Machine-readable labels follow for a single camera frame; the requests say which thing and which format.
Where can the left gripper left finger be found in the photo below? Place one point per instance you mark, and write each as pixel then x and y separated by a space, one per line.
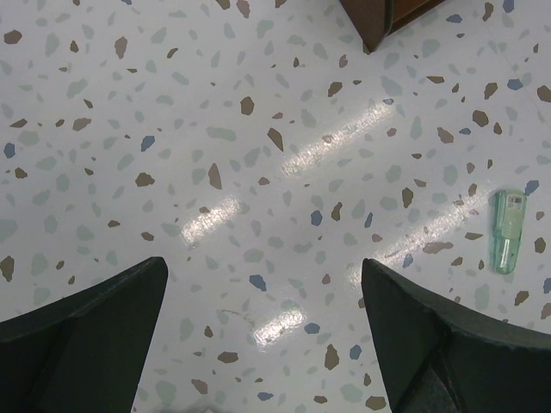
pixel 85 352

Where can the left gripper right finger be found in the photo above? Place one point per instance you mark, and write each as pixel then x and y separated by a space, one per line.
pixel 439 356

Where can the brown wooden desk organizer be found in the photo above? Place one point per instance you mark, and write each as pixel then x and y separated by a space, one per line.
pixel 374 20

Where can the green transparent tube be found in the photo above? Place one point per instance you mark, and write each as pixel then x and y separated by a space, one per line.
pixel 507 228

